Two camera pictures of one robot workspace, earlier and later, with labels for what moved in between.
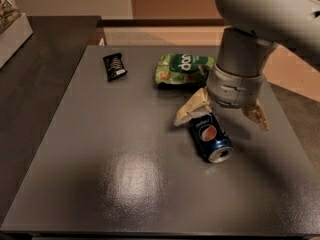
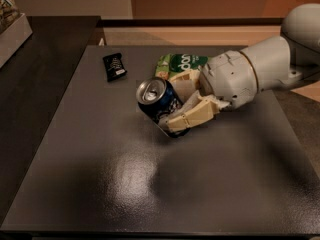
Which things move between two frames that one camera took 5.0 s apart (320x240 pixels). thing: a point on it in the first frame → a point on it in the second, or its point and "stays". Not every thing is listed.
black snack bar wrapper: [114, 65] stays
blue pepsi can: [210, 138] → [156, 96]
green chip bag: [183, 70] stays
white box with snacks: [15, 28] stays
